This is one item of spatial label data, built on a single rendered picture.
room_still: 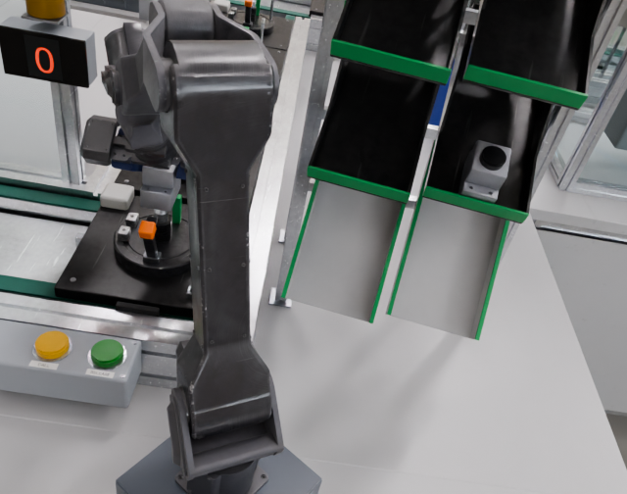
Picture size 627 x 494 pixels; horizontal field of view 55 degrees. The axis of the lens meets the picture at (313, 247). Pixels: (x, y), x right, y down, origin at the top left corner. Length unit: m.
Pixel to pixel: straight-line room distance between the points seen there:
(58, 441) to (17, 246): 0.34
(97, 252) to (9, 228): 0.20
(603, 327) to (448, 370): 0.89
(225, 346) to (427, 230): 0.49
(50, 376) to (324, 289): 0.38
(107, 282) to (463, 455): 0.57
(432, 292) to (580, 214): 0.74
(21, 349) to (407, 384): 0.56
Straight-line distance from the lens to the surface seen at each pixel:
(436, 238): 0.90
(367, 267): 0.87
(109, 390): 0.83
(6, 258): 1.05
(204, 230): 0.44
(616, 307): 1.81
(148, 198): 0.87
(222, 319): 0.47
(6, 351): 0.86
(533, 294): 1.25
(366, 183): 0.74
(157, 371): 0.89
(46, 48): 0.95
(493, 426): 0.99
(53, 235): 1.08
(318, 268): 0.87
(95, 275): 0.92
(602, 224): 1.59
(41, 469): 0.87
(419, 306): 0.89
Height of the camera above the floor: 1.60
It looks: 39 degrees down
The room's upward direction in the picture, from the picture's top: 12 degrees clockwise
